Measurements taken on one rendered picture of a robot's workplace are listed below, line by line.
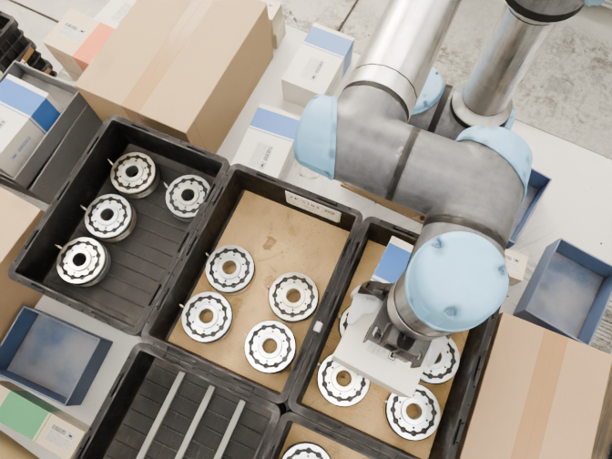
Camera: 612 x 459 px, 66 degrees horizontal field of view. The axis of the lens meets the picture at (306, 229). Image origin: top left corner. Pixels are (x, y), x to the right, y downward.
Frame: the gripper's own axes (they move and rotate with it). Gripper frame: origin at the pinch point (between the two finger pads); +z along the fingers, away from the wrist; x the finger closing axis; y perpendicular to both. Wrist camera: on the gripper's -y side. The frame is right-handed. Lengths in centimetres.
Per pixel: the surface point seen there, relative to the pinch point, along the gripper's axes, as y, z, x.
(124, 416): 37, 28, -37
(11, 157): 3, 25, -90
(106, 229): 7, 25, -61
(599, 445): -12, 96, 83
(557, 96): -145, 112, 33
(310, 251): -9.3, 28.0, -20.1
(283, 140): -32, 32, -40
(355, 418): 16.4, 27.7, 3.4
